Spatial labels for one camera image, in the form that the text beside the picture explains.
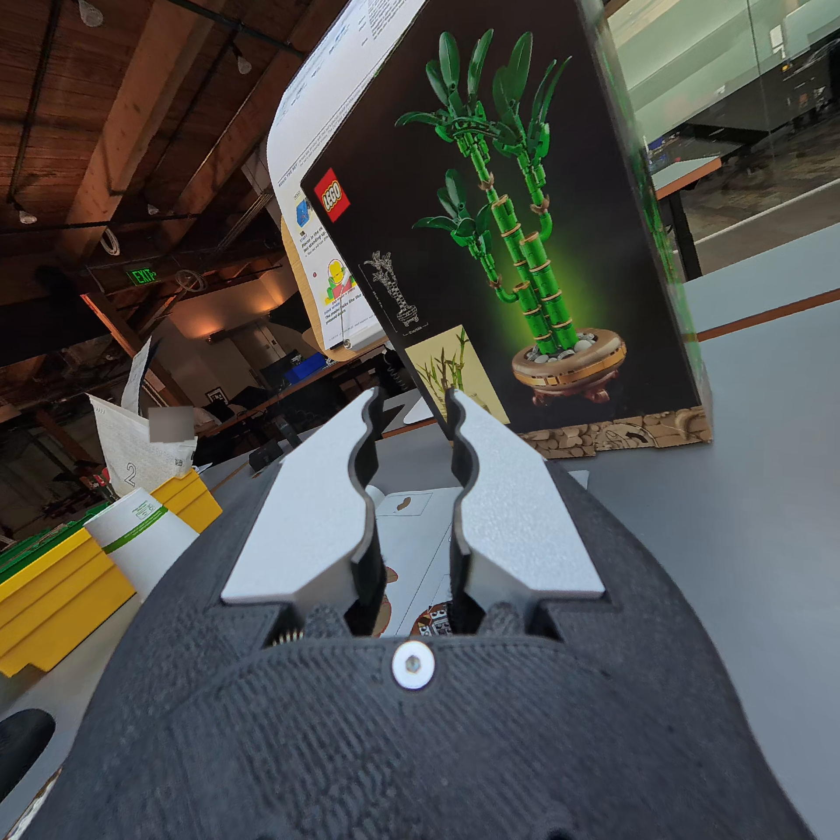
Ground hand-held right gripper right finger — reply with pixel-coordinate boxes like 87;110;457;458
446;388;605;618

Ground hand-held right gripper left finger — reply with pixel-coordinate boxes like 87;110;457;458
221;387;388;618

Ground blue storage bin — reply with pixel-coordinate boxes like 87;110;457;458
284;353;329;388

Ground white instruction booklet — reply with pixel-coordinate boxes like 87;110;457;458
364;469;592;637

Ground black lego set box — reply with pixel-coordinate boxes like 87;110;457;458
298;0;713;457

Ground white paper cup green stripe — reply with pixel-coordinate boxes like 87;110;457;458
84;487;201;603

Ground black rounded object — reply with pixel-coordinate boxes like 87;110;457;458
0;709;56;785

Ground green plastic bin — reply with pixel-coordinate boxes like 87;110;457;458
0;502;109;585

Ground black device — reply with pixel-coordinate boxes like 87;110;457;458
249;438;309;471

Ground yellow plastic bin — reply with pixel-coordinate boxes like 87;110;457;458
150;467;224;536
0;525;139;678

